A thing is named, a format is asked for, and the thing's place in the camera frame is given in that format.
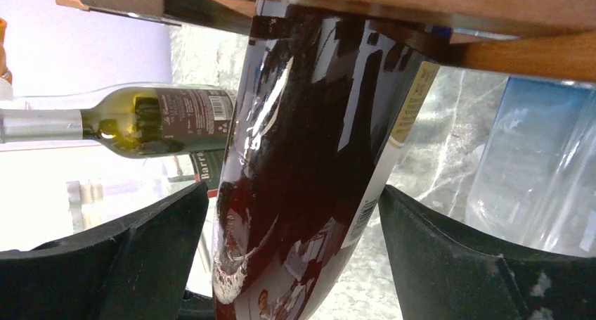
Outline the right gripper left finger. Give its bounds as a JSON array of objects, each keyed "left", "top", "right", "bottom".
[{"left": 1, "top": 183, "right": 209, "bottom": 319}]

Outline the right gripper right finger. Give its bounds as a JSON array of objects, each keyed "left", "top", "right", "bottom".
[{"left": 379, "top": 186, "right": 595, "bottom": 319}]

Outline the green bottle grey cap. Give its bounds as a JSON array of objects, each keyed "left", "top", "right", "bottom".
[{"left": 1, "top": 85, "right": 233, "bottom": 158}]

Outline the brown bottle gold foil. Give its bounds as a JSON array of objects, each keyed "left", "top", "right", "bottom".
[{"left": 212, "top": 0, "right": 451, "bottom": 319}]

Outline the large clear bottle white stopper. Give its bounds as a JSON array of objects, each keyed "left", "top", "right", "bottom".
[{"left": 162, "top": 149, "right": 225, "bottom": 198}]

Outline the clear bottle chrome cap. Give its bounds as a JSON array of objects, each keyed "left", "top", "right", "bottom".
[{"left": 465, "top": 77, "right": 595, "bottom": 257}]

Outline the brown wooden wine rack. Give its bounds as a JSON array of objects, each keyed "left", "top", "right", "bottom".
[{"left": 56, "top": 0, "right": 595, "bottom": 82}]

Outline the orange tap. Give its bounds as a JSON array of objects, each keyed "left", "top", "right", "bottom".
[{"left": 0, "top": 18, "right": 13, "bottom": 84}]

